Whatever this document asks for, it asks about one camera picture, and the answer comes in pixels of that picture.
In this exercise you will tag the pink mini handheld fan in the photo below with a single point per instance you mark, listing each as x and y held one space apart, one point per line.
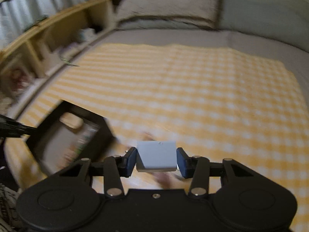
166 180

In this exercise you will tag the grey pillow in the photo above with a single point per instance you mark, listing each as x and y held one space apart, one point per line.
185 14

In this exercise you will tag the oval wooden box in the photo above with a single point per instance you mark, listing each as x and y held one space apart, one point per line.
71 121

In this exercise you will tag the wooden bedside shelf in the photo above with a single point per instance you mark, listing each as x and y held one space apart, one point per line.
35 57

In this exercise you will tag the black cardboard box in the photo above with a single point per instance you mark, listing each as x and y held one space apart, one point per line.
55 146

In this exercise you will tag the white charger plug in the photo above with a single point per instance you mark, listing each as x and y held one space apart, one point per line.
156 156

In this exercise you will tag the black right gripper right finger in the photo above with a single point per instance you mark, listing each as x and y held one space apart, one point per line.
184 163

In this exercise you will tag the yellow white checkered mat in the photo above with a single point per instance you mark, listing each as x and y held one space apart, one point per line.
214 102

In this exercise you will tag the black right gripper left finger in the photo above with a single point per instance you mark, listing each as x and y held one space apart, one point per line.
130 161

